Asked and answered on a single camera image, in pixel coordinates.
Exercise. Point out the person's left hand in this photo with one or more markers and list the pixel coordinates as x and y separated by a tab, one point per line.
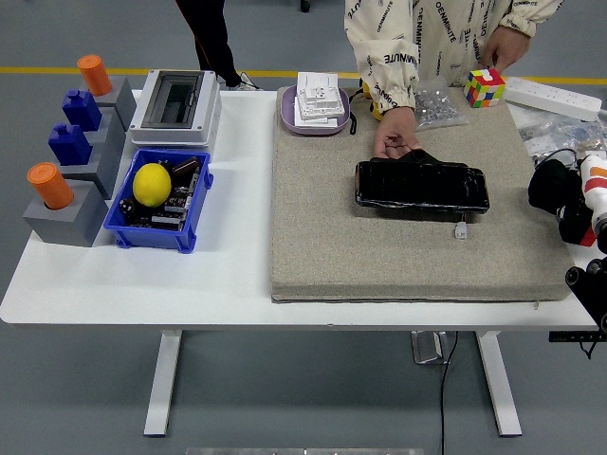
505	46

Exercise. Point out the person's right hand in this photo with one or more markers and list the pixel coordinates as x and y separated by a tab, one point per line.
396	128

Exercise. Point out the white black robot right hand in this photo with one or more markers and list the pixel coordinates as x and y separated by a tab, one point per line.
595	187

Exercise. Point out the glossy black panel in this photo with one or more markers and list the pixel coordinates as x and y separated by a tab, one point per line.
417	187

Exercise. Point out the person's right forearm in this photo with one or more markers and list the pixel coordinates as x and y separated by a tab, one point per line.
386	71

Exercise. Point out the person's left forearm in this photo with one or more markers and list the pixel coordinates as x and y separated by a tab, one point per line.
531	14

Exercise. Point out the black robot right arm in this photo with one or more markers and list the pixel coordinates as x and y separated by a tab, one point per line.
590	284

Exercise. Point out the black table control panel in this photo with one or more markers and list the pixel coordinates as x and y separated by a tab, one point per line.
574	336

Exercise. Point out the yellow tool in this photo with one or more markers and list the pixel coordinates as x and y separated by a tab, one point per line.
367	91

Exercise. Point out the multicoloured puzzle cube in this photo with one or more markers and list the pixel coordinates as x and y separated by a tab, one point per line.
483	90

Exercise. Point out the clear bag of screws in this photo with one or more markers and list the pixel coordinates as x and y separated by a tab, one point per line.
441	108

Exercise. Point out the white power strip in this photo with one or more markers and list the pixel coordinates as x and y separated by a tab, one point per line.
545	95

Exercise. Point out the person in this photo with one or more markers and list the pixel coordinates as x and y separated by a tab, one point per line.
441	28
213	38

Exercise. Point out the clear plastic bags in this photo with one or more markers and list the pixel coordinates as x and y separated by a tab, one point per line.
555	132

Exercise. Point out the purple oval tray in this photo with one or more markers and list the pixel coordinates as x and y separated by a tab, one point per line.
288	114

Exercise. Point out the small white connector plug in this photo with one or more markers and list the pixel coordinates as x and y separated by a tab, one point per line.
460	230

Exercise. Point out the grey-brown mat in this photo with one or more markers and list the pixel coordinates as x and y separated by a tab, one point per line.
360	256

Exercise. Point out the black chair caster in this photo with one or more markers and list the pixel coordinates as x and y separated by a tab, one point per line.
305	5

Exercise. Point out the dark brown cylinder part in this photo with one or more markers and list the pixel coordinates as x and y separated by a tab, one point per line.
186	166

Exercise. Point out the white table leg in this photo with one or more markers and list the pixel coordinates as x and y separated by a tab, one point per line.
500	384
161	384

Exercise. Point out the silver box under table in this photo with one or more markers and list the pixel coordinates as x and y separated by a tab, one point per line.
429	348

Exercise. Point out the yellow lemon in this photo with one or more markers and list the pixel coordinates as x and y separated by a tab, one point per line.
152	185

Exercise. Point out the blue plastic bin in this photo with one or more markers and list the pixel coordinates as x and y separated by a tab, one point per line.
156	237

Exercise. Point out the grey block base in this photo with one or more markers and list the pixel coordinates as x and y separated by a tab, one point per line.
111	135
71	227
102	175
121	97

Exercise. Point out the black round cap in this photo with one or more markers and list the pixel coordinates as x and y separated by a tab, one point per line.
127	205

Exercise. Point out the orange cylinder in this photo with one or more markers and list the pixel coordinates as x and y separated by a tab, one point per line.
49	187
95	76

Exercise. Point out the blue plastic block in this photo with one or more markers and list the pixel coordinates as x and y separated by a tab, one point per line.
70	144
81	111

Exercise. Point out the large white wall socket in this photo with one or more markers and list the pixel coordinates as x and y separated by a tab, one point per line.
313	116

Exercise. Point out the small white wall socket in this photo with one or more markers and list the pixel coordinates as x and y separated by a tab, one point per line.
318	87

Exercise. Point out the grey enclosure with clear lid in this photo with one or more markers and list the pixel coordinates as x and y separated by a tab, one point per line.
175	99

